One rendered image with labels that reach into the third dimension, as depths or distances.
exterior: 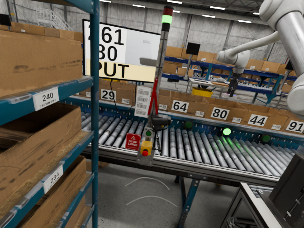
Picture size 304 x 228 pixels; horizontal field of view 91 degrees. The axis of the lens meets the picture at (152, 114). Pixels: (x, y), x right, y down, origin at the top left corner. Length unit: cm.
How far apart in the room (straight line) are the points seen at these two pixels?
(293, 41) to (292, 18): 14
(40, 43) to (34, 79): 7
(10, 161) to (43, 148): 8
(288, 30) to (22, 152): 112
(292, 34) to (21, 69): 103
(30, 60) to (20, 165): 21
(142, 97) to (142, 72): 17
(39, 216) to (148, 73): 83
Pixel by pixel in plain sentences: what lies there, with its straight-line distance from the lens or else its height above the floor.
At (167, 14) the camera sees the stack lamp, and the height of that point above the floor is 162.
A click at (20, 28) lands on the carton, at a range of 831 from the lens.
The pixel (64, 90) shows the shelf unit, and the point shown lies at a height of 133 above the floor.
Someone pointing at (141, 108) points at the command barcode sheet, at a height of 110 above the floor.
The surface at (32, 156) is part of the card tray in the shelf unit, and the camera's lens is 43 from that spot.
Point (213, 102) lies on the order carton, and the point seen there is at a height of 100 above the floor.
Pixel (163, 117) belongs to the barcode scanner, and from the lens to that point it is 91.
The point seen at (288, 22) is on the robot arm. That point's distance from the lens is 109.
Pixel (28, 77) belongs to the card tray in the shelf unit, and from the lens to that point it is 37.
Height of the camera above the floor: 144
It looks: 22 degrees down
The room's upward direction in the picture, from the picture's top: 9 degrees clockwise
